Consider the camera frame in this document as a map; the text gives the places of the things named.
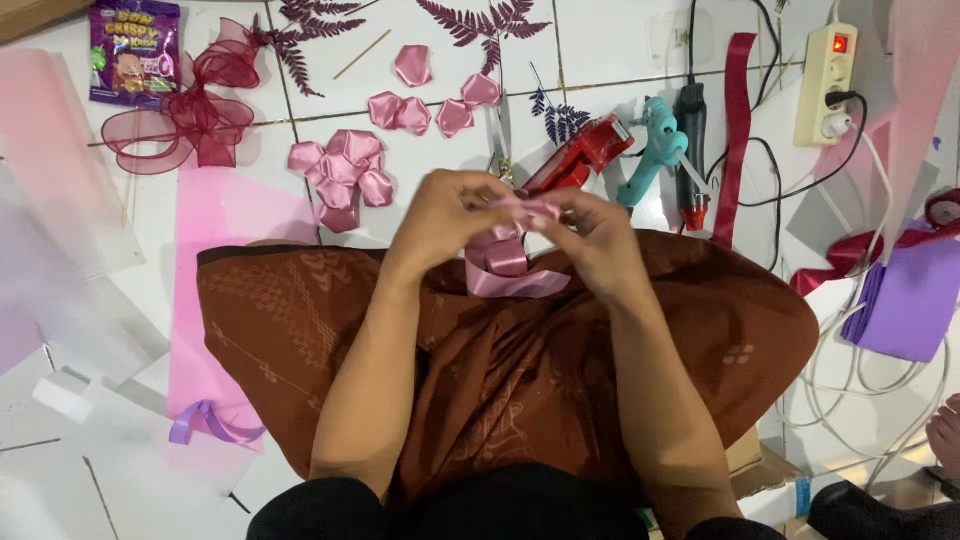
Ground person's right hand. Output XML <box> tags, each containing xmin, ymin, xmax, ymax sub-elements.
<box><xmin>523</xmin><ymin>187</ymin><xmax>660</xmax><ymax>305</ymax></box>

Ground person's left hand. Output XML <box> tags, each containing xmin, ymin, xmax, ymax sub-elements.
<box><xmin>384</xmin><ymin>168</ymin><xmax>520</xmax><ymax>290</ymax></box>

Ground pink satin ribbon strip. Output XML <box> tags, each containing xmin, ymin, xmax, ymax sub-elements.
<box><xmin>465</xmin><ymin>193</ymin><xmax>573</xmax><ymax>300</ymax></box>

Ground metal scissors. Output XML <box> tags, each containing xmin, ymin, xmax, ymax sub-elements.
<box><xmin>489</xmin><ymin>105</ymin><xmax>516</xmax><ymax>186</ymax></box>

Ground red tape dispenser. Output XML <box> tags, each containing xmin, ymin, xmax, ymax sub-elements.
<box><xmin>521</xmin><ymin>114</ymin><xmax>636</xmax><ymax>196</ymax></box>

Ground pink satin ribbon petal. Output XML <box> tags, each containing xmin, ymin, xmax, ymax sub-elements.
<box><xmin>394</xmin><ymin>45</ymin><xmax>435</xmax><ymax>88</ymax></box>
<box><xmin>367</xmin><ymin>91</ymin><xmax>405</xmax><ymax>131</ymax></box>
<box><xmin>436</xmin><ymin>98</ymin><xmax>475</xmax><ymax>140</ymax></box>
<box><xmin>396</xmin><ymin>96</ymin><xmax>434</xmax><ymax>138</ymax></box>
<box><xmin>461</xmin><ymin>72</ymin><xmax>502</xmax><ymax>109</ymax></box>

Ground blue fern leaf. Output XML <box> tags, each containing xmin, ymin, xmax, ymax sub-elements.
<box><xmin>528</xmin><ymin>61</ymin><xmax>592</xmax><ymax>147</ymax></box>

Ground teal glue gun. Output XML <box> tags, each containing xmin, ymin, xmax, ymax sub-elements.
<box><xmin>616</xmin><ymin>96</ymin><xmax>690</xmax><ymax>210</ymax></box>

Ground heap of pink satin petals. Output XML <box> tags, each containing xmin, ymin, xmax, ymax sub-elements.
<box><xmin>288</xmin><ymin>129</ymin><xmax>396</xmax><ymax>234</ymax></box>

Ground black glue gun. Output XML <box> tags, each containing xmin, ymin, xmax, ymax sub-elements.
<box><xmin>673</xmin><ymin>81</ymin><xmax>712</xmax><ymax>233</ymax></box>

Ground brown patterned skirt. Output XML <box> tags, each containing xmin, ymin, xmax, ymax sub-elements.
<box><xmin>196</xmin><ymin>229</ymin><xmax>821</xmax><ymax>511</ymax></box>

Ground maroon fern leaf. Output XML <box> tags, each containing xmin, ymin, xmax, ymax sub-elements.
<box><xmin>414</xmin><ymin>0</ymin><xmax>553</xmax><ymax>76</ymax></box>
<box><xmin>250</xmin><ymin>0</ymin><xmax>369</xmax><ymax>99</ymax></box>

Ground thin wooden stick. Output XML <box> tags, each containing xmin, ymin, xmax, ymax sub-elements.
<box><xmin>333</xmin><ymin>29</ymin><xmax>393</xmax><ymax>81</ymax></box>

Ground dark red ribbon strip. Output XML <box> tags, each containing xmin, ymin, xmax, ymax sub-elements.
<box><xmin>711</xmin><ymin>32</ymin><xmax>759</xmax><ymax>251</ymax></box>

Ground pink wrapping paper sheet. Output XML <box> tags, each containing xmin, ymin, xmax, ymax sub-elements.
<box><xmin>166</xmin><ymin>165</ymin><xmax>322</xmax><ymax>455</ymax></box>

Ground white power strip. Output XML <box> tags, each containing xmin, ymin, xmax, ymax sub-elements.
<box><xmin>792</xmin><ymin>22</ymin><xmax>859</xmax><ymax>149</ymax></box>

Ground dark red organza bow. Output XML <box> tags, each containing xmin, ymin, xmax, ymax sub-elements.
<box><xmin>100</xmin><ymin>18</ymin><xmax>264</xmax><ymax>177</ymax></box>

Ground black shirt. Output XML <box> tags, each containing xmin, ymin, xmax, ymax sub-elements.
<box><xmin>246</xmin><ymin>463</ymin><xmax>787</xmax><ymax>540</ymax></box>

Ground cardboard box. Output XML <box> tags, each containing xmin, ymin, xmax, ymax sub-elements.
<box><xmin>723</xmin><ymin>426</ymin><xmax>815</xmax><ymax>540</ymax></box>

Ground dark red ribbon roll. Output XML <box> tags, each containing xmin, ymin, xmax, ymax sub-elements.
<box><xmin>789</xmin><ymin>187</ymin><xmax>960</xmax><ymax>299</ymax></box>

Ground purple ribbon piece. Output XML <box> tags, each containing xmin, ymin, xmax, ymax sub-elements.
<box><xmin>168</xmin><ymin>399</ymin><xmax>267</xmax><ymax>447</ymax></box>

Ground purple paper sheet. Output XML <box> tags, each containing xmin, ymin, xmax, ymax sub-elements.
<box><xmin>840</xmin><ymin>219</ymin><xmax>960</xmax><ymax>366</ymax></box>

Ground purple snack packet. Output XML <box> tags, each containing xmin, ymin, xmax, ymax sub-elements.
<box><xmin>88</xmin><ymin>0</ymin><xmax>182</xmax><ymax>111</ymax></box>

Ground pale pink paper sheet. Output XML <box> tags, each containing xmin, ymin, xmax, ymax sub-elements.
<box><xmin>882</xmin><ymin>0</ymin><xmax>960</xmax><ymax>264</ymax></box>

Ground translucent pink plastic sheet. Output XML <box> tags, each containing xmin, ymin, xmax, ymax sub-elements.
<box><xmin>0</xmin><ymin>48</ymin><xmax>147</xmax><ymax>282</ymax></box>

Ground translucent white plastic sheets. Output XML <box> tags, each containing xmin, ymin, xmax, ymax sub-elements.
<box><xmin>0</xmin><ymin>172</ymin><xmax>260</xmax><ymax>540</ymax></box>

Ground brown cardboard piece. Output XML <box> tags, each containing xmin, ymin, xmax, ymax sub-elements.
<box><xmin>0</xmin><ymin>0</ymin><xmax>95</xmax><ymax>48</ymax></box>

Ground clear plastic wall hook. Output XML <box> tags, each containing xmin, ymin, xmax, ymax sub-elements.
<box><xmin>648</xmin><ymin>9</ymin><xmax>695</xmax><ymax>72</ymax></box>

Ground black power cable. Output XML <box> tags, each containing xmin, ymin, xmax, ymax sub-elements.
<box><xmin>686</xmin><ymin>0</ymin><xmax>870</xmax><ymax>275</ymax></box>

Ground white power cable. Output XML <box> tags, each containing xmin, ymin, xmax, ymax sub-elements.
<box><xmin>774</xmin><ymin>112</ymin><xmax>952</xmax><ymax>492</ymax></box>

